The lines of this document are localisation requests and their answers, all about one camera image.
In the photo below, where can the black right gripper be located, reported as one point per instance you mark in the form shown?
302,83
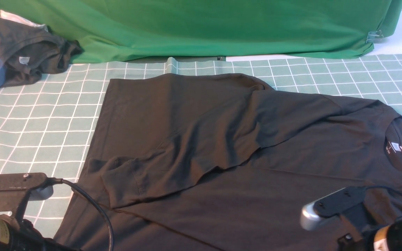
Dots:
359,242

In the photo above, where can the dark gray long-sleeve top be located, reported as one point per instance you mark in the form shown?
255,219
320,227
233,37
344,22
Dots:
226,163

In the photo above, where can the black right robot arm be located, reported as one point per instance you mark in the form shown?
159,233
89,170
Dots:
388,238

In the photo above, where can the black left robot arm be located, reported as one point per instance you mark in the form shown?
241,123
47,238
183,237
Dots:
13,240

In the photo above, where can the metal binder clip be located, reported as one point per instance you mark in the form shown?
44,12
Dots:
374,36

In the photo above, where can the mint grid tablecloth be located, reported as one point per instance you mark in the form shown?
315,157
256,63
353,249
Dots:
47,127

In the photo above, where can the green backdrop cloth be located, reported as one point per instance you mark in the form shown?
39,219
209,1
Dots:
122,30

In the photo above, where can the crumpled dark gray garment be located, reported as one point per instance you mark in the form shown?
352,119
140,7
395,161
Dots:
28,52

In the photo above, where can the white cloth piece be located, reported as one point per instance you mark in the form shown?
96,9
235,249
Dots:
19,19

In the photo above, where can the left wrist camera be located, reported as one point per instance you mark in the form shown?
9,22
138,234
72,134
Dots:
16,190

